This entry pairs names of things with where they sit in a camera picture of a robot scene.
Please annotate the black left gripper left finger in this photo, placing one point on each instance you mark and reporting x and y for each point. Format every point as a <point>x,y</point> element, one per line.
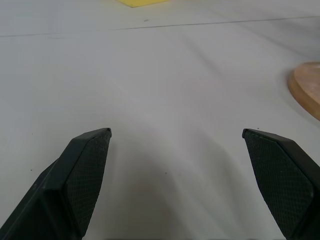
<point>75,180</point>

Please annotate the round wooden board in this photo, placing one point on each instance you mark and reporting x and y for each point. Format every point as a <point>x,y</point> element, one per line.
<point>306,85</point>

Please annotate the yellow flat sheet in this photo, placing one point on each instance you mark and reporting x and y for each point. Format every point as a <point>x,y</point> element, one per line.
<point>140,2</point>

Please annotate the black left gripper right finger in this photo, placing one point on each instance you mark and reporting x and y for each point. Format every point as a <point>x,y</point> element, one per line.
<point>282,180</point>

